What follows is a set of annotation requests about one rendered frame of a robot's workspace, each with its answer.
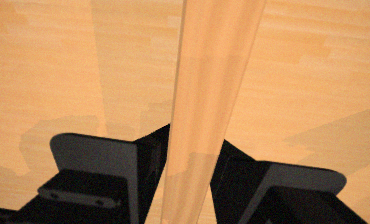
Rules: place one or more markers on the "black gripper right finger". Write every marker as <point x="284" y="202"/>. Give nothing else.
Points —
<point x="239" y="182"/>

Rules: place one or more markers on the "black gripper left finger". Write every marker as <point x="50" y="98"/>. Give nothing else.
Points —
<point x="141" y="162"/>

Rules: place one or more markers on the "light wooden rail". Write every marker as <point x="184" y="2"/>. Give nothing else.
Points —
<point x="215" y="43"/>

